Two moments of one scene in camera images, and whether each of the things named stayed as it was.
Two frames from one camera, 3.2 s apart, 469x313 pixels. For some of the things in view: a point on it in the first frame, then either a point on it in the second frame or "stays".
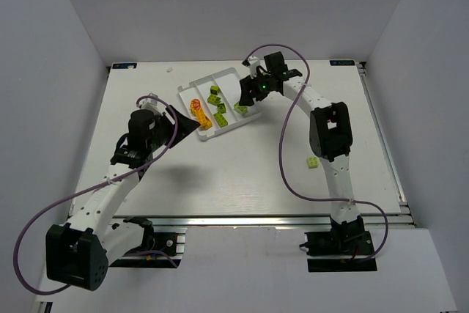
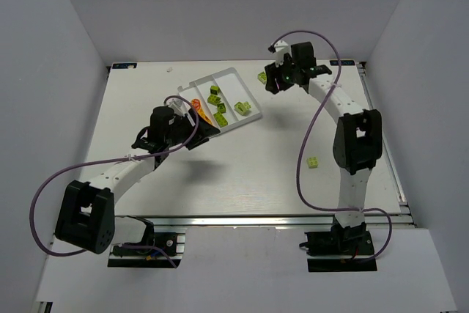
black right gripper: [251, 86] to [275, 78]
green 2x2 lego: [215, 89] stays
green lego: [213, 99] stays
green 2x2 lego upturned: [221, 108] stays
